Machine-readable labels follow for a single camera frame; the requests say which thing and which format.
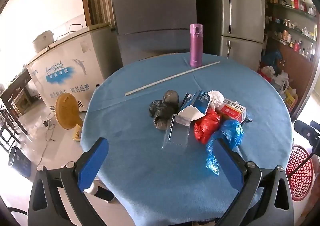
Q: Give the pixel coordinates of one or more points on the purple thermos bottle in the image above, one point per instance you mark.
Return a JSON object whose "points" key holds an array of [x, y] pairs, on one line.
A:
{"points": [[195, 48]]}

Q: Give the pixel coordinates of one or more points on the dark wooden table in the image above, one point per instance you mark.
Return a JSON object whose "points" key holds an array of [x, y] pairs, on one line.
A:
{"points": [[15, 83]]}

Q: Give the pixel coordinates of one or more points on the red and white box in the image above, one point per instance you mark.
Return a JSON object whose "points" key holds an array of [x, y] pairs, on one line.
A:
{"points": [[231, 112]]}

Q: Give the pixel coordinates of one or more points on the silver refrigerator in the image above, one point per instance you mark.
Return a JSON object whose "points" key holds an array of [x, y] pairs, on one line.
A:
{"points": [[245, 16]]}

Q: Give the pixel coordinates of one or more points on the clear plastic container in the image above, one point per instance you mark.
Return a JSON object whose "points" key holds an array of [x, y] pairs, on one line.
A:
{"points": [[176, 136]]}

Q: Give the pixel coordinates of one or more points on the shelf of packaged goods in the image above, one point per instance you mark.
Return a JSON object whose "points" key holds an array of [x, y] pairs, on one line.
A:
{"points": [[295, 3]]}

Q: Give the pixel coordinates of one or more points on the blue and white box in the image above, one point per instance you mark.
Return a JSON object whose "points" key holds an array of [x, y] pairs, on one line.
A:
{"points": [[197, 102]]}

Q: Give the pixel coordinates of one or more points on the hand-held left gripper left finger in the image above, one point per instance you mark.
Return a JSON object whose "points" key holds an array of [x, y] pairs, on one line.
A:
{"points": [[93, 163]]}

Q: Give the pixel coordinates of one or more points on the white chest freezer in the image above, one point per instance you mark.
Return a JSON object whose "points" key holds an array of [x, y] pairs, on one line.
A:
{"points": [[70, 71]]}

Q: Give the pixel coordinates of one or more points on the black plastic bag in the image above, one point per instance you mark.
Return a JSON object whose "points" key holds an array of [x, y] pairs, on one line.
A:
{"points": [[157, 112]]}

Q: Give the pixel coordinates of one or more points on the long white rod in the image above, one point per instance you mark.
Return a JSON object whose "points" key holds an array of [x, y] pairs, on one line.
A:
{"points": [[172, 78]]}

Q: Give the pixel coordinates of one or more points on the pile of white plastic bags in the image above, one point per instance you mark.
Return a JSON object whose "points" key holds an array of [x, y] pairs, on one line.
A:
{"points": [[277, 76]]}

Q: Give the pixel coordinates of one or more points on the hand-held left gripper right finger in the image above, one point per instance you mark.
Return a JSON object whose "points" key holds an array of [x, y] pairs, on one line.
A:
{"points": [[228, 163]]}

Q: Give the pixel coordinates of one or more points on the blue plastic bag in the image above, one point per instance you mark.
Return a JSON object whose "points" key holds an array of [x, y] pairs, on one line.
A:
{"points": [[230, 129]]}

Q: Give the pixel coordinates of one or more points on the black crate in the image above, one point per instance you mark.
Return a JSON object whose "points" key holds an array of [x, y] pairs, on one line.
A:
{"points": [[18, 162]]}

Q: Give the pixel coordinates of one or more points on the red printed bag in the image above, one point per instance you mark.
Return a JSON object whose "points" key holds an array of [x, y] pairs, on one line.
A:
{"points": [[262, 73]]}

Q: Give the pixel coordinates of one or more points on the dark grey plastic bag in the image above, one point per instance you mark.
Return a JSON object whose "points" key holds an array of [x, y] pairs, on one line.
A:
{"points": [[171, 97]]}

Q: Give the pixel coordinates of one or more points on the red mesh basket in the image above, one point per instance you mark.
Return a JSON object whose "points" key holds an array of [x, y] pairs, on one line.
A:
{"points": [[302, 181]]}

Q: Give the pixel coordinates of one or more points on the yellow printed bag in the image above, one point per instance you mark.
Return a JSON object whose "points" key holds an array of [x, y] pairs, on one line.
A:
{"points": [[291, 97]]}

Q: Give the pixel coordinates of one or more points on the white paper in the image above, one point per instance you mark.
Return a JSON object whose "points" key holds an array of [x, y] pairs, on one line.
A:
{"points": [[191, 113], [216, 97]]}

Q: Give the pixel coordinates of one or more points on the red plastic bag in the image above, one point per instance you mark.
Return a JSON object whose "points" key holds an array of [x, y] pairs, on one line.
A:
{"points": [[206, 126]]}

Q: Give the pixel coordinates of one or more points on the white rice cooker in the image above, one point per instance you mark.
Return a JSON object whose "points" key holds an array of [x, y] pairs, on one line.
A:
{"points": [[42, 41]]}

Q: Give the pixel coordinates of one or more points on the blue tablecloth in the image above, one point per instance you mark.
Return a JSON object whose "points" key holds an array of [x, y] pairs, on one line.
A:
{"points": [[140, 116]]}

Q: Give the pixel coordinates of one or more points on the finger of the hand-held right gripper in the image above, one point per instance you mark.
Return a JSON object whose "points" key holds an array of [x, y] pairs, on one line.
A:
{"points": [[315, 124], [303, 129]]}

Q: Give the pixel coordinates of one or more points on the yellow floor fan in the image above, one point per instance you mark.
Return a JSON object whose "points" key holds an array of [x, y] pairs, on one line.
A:
{"points": [[66, 111]]}

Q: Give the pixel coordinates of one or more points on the large blue bag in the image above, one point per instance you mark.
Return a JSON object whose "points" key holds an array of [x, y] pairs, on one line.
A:
{"points": [[271, 58]]}

